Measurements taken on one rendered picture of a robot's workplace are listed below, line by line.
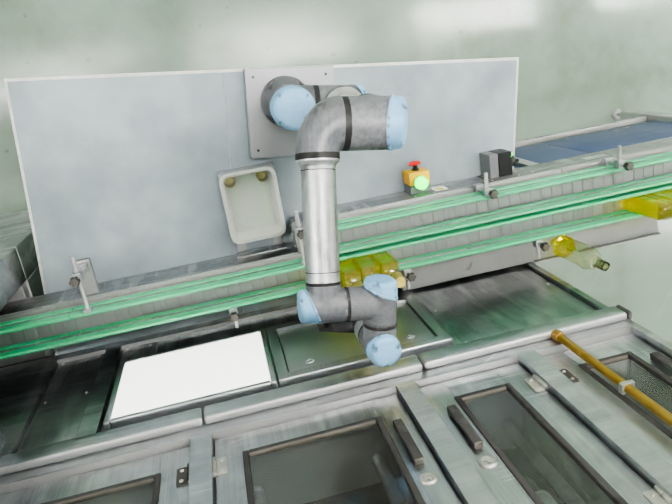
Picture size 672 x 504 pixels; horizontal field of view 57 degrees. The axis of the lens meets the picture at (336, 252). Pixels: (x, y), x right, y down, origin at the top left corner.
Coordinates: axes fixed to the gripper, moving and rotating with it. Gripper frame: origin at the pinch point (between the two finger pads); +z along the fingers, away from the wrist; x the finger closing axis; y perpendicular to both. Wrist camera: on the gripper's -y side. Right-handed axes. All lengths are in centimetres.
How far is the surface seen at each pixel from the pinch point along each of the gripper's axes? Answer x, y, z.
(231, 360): -12.8, -32.5, 4.8
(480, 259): -9, 53, 31
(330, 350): -12.8, -5.7, -2.4
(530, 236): -2, 68, 24
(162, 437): -16, -50, -21
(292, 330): -12.9, -13.7, 15.7
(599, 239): -11, 98, 31
